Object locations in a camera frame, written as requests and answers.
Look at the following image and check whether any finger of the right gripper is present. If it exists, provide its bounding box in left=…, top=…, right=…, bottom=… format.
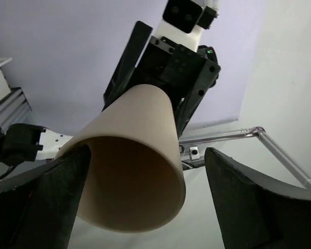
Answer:
left=103, top=21, right=152, bottom=110

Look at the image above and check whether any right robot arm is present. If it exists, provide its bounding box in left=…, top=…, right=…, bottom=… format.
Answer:
left=0, top=21, right=221, bottom=171

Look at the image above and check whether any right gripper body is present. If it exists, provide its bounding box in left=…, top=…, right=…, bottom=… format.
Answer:
left=134, top=37, right=221, bottom=136

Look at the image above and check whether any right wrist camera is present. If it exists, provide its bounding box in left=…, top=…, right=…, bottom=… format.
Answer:
left=153, top=0, right=219, bottom=52

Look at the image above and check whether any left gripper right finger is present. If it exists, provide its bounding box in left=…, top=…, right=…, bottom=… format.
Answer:
left=205, top=148, right=311, bottom=248

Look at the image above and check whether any overhead camera on frame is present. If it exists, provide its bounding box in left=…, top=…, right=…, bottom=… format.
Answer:
left=189, top=146, right=200, bottom=160

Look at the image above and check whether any beige plastic cup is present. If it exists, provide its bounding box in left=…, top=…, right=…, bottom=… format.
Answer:
left=56, top=84, right=186, bottom=232

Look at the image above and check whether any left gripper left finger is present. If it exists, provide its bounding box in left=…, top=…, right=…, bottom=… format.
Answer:
left=0, top=145, right=91, bottom=248

